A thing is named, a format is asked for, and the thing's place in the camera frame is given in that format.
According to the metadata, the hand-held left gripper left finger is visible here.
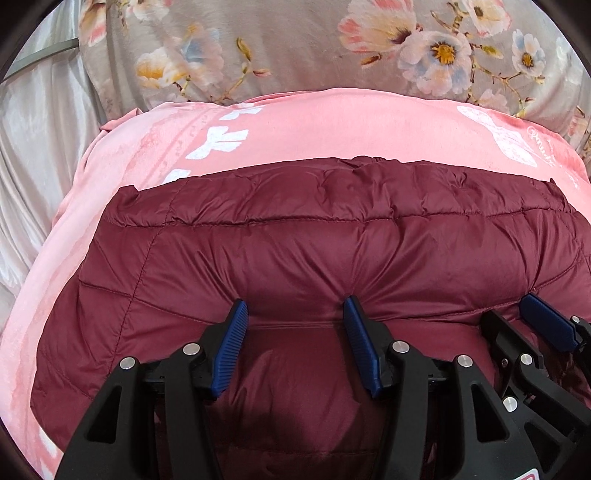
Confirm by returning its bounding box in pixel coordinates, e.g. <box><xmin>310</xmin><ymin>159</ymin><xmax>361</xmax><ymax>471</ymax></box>
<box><xmin>55</xmin><ymin>298</ymin><xmax>249</xmax><ymax>480</ymax></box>

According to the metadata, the pink printed blanket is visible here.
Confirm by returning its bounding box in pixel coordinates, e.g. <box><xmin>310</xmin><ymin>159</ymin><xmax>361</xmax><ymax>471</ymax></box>
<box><xmin>0</xmin><ymin>85</ymin><xmax>591</xmax><ymax>467</ymax></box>

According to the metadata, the grey cable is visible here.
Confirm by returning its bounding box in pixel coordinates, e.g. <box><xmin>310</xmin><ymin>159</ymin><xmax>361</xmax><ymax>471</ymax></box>
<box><xmin>7</xmin><ymin>38</ymin><xmax>80</xmax><ymax>77</ymax></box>

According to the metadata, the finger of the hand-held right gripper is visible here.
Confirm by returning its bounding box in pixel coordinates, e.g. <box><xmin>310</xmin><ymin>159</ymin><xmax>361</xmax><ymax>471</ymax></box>
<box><xmin>519</xmin><ymin>294</ymin><xmax>591</xmax><ymax>352</ymax></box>
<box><xmin>480</xmin><ymin>311</ymin><xmax>588</xmax><ymax>462</ymax></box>

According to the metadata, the grey floral quilt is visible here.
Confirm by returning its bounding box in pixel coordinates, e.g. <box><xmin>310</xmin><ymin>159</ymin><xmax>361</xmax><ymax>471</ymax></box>
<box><xmin>76</xmin><ymin>0</ymin><xmax>591</xmax><ymax>155</ymax></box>

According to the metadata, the white satin sheet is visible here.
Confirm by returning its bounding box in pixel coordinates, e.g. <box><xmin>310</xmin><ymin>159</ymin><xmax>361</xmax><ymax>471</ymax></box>
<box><xmin>0</xmin><ymin>0</ymin><xmax>112</xmax><ymax>317</ymax></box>

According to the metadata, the maroon quilted jacket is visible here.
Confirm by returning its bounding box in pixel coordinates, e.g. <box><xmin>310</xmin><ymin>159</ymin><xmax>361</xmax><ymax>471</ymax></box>
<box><xmin>30</xmin><ymin>156</ymin><xmax>591</xmax><ymax>480</ymax></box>

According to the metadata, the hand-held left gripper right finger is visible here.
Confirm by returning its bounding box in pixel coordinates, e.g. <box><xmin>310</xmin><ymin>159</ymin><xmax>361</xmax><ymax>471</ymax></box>
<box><xmin>342</xmin><ymin>295</ymin><xmax>539</xmax><ymax>480</ymax></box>

